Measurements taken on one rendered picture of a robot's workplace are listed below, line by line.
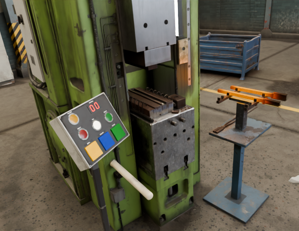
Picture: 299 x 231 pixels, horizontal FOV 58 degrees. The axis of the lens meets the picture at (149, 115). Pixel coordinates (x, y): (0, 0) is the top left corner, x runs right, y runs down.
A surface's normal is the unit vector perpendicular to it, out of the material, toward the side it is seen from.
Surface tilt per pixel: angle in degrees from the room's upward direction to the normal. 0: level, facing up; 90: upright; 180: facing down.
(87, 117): 60
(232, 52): 89
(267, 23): 90
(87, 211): 0
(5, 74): 90
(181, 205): 89
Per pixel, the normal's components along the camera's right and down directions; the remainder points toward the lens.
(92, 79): 0.58, 0.30
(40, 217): -0.08, -0.90
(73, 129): 0.71, -0.33
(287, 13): -0.72, 0.35
